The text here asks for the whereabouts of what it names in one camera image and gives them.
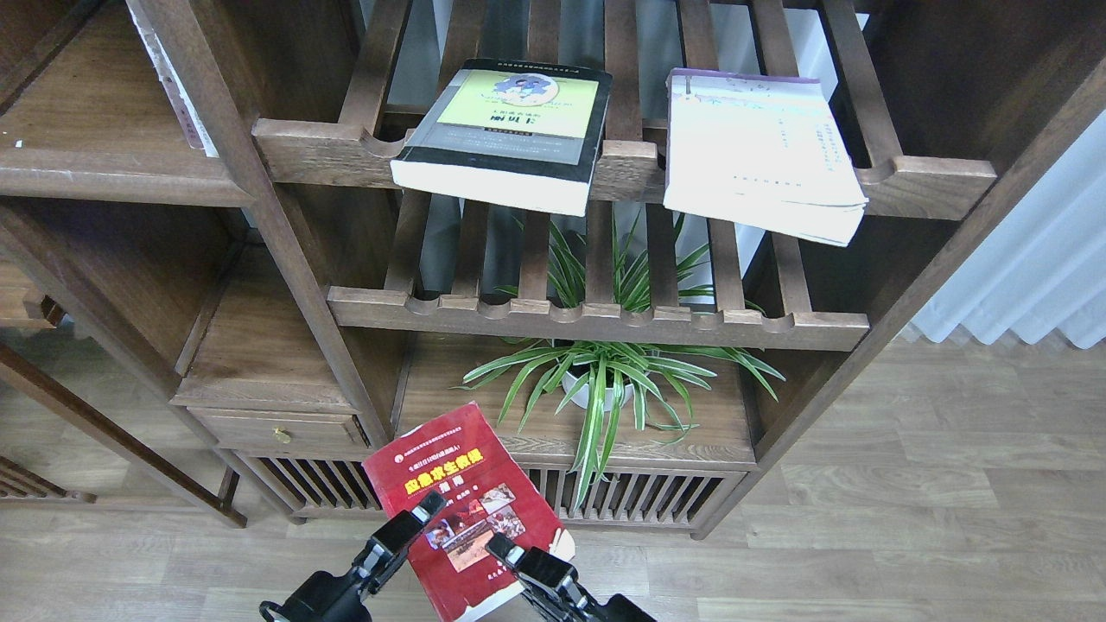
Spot white curtain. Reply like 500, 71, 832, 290
902, 117, 1105, 349

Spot green and black book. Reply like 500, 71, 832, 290
392, 58, 612, 217

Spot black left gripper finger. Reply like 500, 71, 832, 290
363, 491, 447, 589

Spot dark wooden furniture at left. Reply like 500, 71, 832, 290
0, 259, 249, 530

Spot white and purple book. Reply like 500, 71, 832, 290
662, 68, 868, 247

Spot dark wooden bookshelf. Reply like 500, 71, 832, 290
3, 1, 1103, 539

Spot red book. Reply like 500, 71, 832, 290
363, 403, 575, 621

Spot white book in shelf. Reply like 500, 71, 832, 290
127, 1, 219, 158

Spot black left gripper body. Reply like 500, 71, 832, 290
259, 563, 375, 621

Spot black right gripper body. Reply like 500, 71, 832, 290
510, 546, 654, 621

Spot green spider plant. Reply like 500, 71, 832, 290
457, 225, 785, 508

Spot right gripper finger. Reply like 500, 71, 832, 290
486, 532, 528, 571

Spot white plant pot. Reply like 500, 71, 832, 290
562, 363, 635, 411

